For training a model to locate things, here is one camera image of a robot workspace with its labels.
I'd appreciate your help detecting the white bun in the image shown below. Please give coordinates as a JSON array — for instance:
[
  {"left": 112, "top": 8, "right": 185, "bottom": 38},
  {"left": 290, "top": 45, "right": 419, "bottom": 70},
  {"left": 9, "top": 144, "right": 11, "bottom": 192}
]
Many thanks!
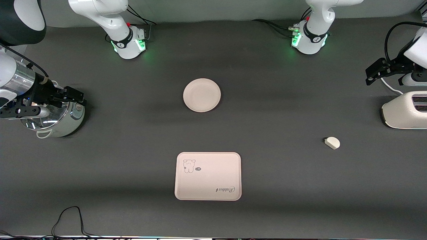
[{"left": 324, "top": 137, "right": 341, "bottom": 150}]

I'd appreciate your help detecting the round cream plate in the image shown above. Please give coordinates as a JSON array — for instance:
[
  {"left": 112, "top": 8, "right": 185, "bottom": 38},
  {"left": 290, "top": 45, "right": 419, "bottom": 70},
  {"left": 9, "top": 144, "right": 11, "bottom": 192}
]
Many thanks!
[{"left": 183, "top": 78, "right": 221, "bottom": 113}]

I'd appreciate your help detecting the cream rabbit print tray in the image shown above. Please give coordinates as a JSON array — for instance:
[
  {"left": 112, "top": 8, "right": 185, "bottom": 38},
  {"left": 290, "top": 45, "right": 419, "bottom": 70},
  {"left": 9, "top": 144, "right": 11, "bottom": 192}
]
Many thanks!
[{"left": 174, "top": 152, "right": 242, "bottom": 201}]

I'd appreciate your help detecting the silver rice cooker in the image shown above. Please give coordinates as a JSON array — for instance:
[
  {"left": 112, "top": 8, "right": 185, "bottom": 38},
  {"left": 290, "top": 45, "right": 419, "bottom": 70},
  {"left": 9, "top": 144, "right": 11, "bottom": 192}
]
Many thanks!
[{"left": 19, "top": 80, "right": 86, "bottom": 139}]

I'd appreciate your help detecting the white toaster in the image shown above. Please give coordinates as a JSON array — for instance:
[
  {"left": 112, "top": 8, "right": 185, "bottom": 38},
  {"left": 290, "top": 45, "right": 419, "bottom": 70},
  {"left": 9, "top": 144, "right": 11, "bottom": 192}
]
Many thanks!
[{"left": 381, "top": 91, "right": 427, "bottom": 130}]

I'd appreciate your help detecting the white toaster power cable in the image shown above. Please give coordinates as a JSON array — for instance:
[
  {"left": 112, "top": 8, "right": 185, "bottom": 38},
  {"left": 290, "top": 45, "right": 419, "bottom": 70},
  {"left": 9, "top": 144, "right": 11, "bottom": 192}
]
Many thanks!
[{"left": 380, "top": 77, "right": 405, "bottom": 95}]

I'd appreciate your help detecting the black arm base cable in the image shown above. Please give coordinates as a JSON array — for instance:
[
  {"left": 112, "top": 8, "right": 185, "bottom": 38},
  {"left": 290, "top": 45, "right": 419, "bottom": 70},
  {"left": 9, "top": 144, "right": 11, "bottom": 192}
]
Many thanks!
[
  {"left": 252, "top": 7, "right": 313, "bottom": 38},
  {"left": 122, "top": 4, "right": 157, "bottom": 42}
]

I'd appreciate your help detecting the thin black looped cable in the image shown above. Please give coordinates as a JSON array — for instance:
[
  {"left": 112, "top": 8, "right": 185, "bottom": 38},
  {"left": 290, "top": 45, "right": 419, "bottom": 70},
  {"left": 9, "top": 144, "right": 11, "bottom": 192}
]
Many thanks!
[{"left": 0, "top": 206, "right": 110, "bottom": 240}]

